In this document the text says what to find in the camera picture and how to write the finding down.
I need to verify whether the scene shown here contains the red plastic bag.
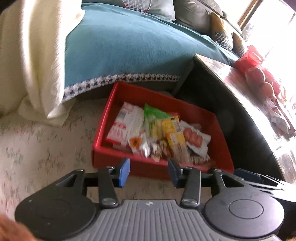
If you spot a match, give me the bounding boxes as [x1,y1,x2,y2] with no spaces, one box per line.
[233,45,290,117]

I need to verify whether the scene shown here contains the cream white blanket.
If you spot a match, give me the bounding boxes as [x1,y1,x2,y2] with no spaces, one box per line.
[1,1,85,126]

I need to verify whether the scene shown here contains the green bamboo shoot packet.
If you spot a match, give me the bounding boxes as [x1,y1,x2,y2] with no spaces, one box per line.
[144,104,171,140]

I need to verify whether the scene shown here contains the left hand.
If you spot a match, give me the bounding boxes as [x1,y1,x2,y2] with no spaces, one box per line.
[0,214,36,241]

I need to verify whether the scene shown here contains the grey sofa cushion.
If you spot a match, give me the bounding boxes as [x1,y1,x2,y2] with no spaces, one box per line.
[173,0,241,38]

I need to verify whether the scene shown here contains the yellow snack packet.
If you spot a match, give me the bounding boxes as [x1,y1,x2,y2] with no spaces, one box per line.
[162,116,190,165]

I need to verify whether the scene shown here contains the red snack bag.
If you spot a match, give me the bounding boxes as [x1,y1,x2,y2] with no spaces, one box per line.
[168,112,181,120]

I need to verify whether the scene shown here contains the sausage packet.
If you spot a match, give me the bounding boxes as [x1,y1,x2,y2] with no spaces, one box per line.
[180,120,211,158]

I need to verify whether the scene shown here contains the brown snack bag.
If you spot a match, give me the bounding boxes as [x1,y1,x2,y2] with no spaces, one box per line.
[148,138,172,162]

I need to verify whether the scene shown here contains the patterned throw pillow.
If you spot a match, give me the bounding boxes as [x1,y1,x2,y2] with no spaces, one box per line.
[211,12,233,52]

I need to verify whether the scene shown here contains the dark coffee table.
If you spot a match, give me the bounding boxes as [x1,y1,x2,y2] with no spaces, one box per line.
[174,54,295,184]

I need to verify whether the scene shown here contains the teal sofa cover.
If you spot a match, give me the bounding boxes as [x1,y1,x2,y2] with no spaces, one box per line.
[63,3,237,101]

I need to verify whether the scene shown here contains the red cardboard box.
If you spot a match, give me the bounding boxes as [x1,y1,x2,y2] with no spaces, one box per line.
[91,82,234,179]

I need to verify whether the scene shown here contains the white long snack packet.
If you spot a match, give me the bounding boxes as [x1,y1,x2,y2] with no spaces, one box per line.
[106,102,144,147]

